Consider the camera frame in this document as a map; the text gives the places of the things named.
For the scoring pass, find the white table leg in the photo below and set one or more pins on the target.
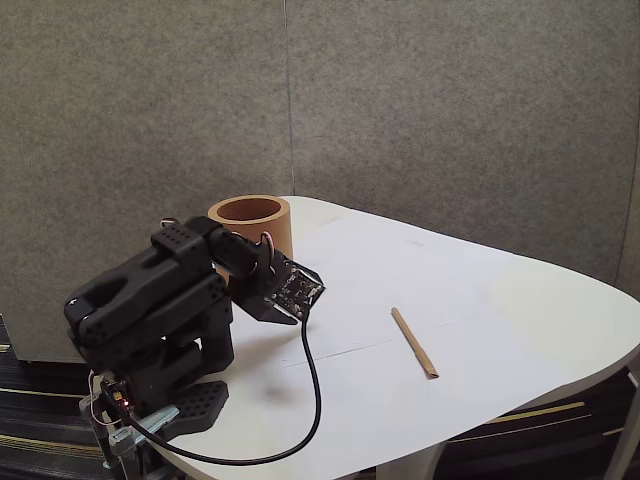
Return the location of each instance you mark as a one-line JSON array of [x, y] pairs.
[[622, 450]]

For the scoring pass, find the grey metal table clamp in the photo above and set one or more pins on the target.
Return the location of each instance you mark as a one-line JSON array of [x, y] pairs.
[[160, 417]]

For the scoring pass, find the brown cork pen holder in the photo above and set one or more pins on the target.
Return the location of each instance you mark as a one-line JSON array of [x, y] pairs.
[[277, 235]]

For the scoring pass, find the grey felt partition panel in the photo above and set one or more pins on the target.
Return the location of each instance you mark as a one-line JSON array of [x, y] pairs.
[[450, 125], [75, 75]]

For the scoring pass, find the bare circuit board camera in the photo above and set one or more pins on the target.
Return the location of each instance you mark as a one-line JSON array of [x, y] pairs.
[[295, 287]]

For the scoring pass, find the brown pen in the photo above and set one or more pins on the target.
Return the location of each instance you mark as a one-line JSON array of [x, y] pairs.
[[414, 344]]

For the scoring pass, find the motor controller board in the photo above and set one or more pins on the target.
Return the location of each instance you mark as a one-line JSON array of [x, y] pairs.
[[117, 395]]

